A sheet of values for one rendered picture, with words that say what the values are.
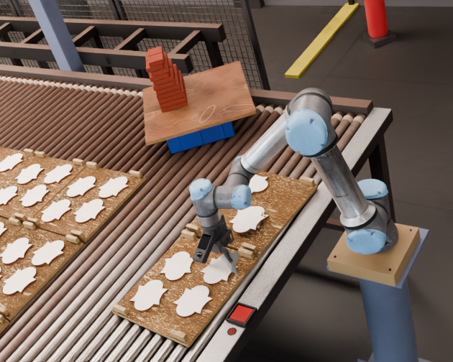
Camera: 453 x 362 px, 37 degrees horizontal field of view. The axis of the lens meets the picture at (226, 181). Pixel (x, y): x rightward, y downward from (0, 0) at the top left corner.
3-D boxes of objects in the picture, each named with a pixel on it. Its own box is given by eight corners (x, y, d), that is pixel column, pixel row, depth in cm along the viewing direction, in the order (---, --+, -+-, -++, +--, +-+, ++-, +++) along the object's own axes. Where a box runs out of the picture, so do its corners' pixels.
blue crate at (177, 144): (228, 102, 325) (222, 85, 319) (236, 136, 300) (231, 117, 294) (167, 120, 326) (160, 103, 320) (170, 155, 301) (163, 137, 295)
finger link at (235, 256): (249, 263, 229) (232, 242, 228) (239, 274, 226) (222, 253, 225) (244, 264, 232) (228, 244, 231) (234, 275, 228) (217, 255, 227)
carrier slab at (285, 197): (318, 187, 257) (318, 184, 256) (259, 258, 235) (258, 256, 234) (246, 169, 278) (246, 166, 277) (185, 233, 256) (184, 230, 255)
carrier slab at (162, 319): (259, 260, 234) (258, 257, 234) (189, 347, 212) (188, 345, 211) (184, 235, 255) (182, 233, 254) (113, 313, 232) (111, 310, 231)
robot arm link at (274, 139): (314, 65, 198) (224, 159, 229) (309, 85, 190) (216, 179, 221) (344, 88, 201) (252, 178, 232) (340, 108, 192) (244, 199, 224)
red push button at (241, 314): (254, 312, 217) (253, 309, 216) (245, 325, 214) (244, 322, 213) (239, 307, 221) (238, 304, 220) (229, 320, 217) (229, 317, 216)
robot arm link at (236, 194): (251, 172, 216) (219, 174, 219) (244, 195, 207) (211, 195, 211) (256, 192, 220) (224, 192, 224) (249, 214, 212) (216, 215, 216)
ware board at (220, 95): (240, 63, 331) (239, 60, 330) (256, 113, 291) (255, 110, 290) (143, 92, 333) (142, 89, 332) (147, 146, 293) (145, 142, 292)
